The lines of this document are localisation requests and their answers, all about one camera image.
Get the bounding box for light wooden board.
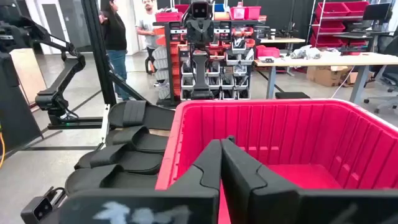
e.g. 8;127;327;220
9;48;47;105

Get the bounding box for yellow cable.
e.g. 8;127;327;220
0;124;6;169

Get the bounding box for person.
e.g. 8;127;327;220
136;0;165;88
98;0;131;102

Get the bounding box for red plastic bin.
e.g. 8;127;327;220
154;98;398;224

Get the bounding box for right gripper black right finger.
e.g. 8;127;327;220
221;136;398;224

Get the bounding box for crumpled grey plastic bags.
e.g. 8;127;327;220
289;45;322;60

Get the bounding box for black low stool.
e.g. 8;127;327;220
275;91;311;100

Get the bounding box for brown cardboard box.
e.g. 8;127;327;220
306;65;349;87

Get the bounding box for black office chair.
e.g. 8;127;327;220
363;35;398;114

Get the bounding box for long light wood table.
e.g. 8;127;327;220
254;52;398;103

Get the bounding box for black mounting rail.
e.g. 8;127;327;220
46;116;104;131

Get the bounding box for storage rack with small bins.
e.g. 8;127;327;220
152;18;265;108

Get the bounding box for white cable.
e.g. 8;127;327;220
331;65;355;99

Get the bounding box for large black panel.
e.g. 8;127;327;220
0;51;44;153

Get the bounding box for red bin shelf rack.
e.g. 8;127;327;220
307;0;371;49

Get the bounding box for small light wood table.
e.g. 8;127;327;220
259;37;306;52

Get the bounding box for black computer monitor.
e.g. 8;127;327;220
362;2;391;22

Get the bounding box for dark desk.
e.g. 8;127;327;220
332;30;392;52

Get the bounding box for black aluminium frame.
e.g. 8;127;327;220
81;0;150;106

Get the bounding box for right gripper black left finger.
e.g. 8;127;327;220
58;139;223;224

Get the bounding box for small black camera box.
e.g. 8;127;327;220
20;186;67;224

